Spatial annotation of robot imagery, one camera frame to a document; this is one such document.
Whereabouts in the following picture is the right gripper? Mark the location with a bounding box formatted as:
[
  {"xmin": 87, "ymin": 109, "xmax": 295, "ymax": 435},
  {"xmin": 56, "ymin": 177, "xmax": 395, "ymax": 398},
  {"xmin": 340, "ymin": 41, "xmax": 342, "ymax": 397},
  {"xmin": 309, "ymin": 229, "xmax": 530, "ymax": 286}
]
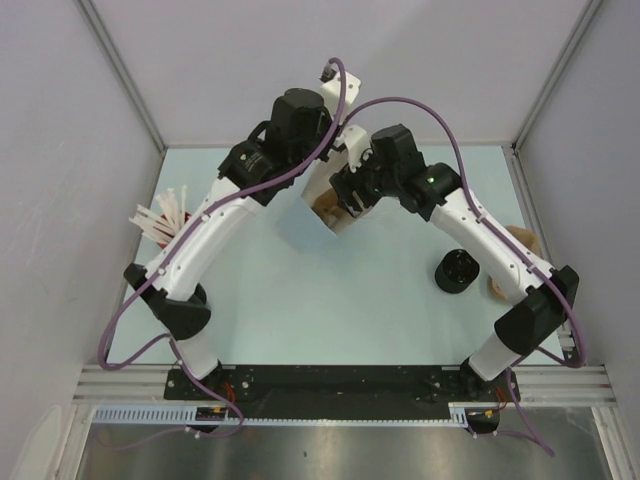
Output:
[{"xmin": 331, "ymin": 140, "xmax": 402, "ymax": 218}]

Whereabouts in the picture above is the light blue paper bag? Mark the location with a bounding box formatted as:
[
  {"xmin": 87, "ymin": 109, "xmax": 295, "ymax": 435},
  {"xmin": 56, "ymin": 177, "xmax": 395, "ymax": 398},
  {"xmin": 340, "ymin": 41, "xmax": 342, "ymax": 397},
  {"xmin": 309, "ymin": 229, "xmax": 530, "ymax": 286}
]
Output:
[{"xmin": 277, "ymin": 124, "xmax": 374, "ymax": 256}]

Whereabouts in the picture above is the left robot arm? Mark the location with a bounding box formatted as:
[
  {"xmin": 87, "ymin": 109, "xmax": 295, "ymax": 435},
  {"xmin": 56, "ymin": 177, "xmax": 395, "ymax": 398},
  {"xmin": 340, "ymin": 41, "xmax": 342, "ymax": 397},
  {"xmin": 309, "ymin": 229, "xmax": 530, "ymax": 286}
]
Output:
[{"xmin": 124, "ymin": 87, "xmax": 347, "ymax": 400}]

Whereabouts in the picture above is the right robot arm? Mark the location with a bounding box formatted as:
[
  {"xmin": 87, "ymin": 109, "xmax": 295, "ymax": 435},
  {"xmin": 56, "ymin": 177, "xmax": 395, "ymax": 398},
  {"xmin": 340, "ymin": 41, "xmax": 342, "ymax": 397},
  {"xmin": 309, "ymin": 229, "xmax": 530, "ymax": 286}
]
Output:
[{"xmin": 330, "ymin": 124, "xmax": 579, "ymax": 401}]

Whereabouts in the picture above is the red straw cup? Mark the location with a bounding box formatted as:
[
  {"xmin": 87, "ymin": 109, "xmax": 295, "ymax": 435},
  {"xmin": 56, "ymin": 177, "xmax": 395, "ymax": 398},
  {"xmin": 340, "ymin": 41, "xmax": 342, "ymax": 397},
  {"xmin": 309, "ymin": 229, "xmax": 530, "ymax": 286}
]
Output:
[{"xmin": 154, "ymin": 214, "xmax": 175, "ymax": 249}]

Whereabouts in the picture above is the brown cardboard cup carrier stack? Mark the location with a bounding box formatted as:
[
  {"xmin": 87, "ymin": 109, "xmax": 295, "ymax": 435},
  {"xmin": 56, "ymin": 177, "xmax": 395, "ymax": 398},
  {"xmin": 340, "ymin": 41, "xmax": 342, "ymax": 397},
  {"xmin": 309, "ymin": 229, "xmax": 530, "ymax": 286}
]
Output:
[{"xmin": 488, "ymin": 225, "xmax": 541, "ymax": 303}]

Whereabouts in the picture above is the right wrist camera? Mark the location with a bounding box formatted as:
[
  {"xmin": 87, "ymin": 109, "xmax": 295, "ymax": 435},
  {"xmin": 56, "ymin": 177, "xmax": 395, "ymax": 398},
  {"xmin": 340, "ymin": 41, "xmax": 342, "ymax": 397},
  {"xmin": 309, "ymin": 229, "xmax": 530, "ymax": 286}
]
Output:
[{"xmin": 333, "ymin": 125, "xmax": 372, "ymax": 173}]

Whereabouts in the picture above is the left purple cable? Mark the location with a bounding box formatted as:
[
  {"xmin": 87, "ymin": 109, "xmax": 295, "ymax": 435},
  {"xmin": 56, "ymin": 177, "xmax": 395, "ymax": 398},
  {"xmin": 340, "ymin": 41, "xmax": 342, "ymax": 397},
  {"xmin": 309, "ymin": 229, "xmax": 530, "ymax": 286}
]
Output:
[{"xmin": 97, "ymin": 57, "xmax": 349, "ymax": 449}]

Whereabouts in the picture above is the purple cable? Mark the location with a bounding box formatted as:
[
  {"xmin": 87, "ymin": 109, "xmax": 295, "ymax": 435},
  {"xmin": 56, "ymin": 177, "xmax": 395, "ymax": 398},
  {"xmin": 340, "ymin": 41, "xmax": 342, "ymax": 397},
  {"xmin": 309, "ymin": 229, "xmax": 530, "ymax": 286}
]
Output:
[
  {"xmin": 339, "ymin": 95, "xmax": 586, "ymax": 457},
  {"xmin": 97, "ymin": 57, "xmax": 349, "ymax": 449}
]

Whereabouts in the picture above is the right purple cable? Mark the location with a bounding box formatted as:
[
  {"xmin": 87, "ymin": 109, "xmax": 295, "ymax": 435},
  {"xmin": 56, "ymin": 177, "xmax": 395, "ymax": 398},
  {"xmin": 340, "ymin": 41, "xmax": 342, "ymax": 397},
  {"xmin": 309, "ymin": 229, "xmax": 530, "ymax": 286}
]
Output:
[{"xmin": 339, "ymin": 95, "xmax": 586, "ymax": 457}]

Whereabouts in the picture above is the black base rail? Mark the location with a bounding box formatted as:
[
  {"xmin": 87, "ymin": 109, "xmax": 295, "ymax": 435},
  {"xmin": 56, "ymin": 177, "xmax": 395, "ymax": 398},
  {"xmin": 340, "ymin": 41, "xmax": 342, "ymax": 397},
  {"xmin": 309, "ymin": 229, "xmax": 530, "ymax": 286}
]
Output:
[{"xmin": 164, "ymin": 364, "xmax": 520, "ymax": 419}]

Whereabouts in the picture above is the white cable duct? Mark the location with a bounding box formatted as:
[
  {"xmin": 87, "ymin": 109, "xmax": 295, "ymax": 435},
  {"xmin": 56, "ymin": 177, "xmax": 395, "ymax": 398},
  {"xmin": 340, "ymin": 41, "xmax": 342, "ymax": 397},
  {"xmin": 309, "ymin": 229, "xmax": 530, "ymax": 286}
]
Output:
[{"xmin": 92, "ymin": 404, "xmax": 487, "ymax": 428}]

